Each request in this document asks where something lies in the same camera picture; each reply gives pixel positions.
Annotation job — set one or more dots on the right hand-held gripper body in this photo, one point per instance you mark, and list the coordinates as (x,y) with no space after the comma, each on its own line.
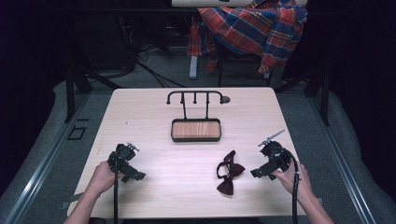
(274,163)

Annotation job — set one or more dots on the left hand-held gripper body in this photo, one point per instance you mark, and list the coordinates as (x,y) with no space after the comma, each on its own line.
(124,168)

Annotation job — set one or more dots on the dark red bow tie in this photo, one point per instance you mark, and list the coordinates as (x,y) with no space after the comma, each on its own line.
(230,174)

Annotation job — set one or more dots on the black hook rack wooden tray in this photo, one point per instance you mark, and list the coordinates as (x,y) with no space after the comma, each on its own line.
(196,130)

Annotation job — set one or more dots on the person's left hand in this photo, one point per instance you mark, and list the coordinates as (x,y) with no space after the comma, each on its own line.
(102,179)

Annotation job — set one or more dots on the person's right hand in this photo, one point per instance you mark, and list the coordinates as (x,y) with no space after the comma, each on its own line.
(300,183)

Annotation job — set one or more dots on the black metal stand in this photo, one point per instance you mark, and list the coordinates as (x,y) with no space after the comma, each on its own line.
(324,96)
(70,93)

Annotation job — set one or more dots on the black chair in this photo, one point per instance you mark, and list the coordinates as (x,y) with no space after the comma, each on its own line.
(243,62)

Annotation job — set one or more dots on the red blue plaid shirt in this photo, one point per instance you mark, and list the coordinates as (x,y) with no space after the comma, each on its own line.
(258,28)

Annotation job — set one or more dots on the aluminium floor rail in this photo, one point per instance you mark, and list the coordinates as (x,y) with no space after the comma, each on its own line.
(40,171)
(339,168)

